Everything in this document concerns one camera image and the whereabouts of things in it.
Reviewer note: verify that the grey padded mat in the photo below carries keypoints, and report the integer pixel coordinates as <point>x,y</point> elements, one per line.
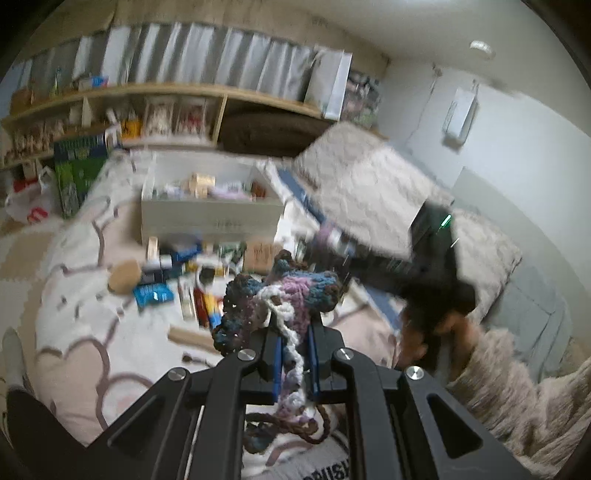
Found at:
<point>540,295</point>

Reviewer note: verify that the doll in clear jar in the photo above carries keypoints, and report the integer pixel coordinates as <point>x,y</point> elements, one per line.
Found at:
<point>190,117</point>
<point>159,116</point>

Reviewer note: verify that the pale slim tube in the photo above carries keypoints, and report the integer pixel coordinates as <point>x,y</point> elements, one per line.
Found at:
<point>187,301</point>

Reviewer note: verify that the small wooden box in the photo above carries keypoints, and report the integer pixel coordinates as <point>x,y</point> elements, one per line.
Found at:
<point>152,249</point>

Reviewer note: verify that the row of small figurines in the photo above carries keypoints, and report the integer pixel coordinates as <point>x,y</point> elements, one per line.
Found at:
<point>32,138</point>

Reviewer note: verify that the blue packet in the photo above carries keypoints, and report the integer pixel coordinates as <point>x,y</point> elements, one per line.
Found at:
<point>152,294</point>

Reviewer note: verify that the white wall device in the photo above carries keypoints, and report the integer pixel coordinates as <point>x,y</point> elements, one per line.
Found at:
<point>459,115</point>

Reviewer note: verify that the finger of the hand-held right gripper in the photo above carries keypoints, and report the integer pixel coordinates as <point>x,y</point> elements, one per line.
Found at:
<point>378,272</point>

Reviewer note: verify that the white plastic bag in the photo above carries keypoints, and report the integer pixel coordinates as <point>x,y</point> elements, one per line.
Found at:
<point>23,207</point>

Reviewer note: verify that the green printed box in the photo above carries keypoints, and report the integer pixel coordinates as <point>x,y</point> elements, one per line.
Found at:
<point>76,175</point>

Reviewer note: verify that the yellow box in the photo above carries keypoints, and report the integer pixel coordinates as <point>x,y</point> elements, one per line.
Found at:
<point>131,128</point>

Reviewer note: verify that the small blue box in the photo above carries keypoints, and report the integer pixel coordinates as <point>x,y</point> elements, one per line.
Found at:
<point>92,83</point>

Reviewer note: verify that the person's right forearm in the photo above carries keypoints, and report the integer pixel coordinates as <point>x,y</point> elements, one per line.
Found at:
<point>517,401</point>

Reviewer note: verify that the white lettered cloth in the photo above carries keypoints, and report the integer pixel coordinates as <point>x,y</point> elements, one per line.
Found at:
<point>318,466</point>

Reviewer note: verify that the round cork coaster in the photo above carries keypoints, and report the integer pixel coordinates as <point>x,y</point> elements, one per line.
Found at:
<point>124,275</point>

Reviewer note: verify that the crochet piece with white yarn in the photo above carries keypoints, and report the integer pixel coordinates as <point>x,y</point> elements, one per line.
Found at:
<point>295,286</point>

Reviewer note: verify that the wooden shelf unit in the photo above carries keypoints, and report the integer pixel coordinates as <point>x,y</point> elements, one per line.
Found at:
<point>161,90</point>

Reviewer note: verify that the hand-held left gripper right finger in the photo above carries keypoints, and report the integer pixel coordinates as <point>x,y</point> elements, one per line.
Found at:
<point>314,367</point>

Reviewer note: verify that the green card packet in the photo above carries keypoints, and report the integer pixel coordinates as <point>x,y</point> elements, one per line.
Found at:
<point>231,254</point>

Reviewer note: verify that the yellow blue lighter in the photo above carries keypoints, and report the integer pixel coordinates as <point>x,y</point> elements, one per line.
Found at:
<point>214,318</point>

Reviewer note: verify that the person's right hand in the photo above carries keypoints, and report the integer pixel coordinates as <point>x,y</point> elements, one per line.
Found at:
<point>461,330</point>

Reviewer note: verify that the person's leg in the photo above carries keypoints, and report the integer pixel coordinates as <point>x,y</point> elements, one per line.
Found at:
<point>41,429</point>

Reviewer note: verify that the carved wooden block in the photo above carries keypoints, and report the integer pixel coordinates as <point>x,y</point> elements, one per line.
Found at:
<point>261,254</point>

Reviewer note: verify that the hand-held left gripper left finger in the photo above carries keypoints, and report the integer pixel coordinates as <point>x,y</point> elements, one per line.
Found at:
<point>277,369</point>

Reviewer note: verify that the beige fluffy pillow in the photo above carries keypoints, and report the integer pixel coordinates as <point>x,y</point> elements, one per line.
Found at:
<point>369,184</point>

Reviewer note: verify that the white shoe box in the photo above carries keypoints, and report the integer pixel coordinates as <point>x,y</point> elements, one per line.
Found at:
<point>207,221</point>

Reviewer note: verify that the grey striped curtain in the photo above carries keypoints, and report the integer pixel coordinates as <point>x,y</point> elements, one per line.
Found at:
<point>207,55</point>

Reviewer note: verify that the small white case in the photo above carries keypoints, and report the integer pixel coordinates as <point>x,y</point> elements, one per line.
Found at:
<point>166,264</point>

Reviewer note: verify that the pale wooden bar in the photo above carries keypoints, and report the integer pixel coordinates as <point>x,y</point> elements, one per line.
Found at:
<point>184,335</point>

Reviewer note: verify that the round ceiling fixture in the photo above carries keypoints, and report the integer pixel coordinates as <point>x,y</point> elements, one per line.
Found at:
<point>482,47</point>

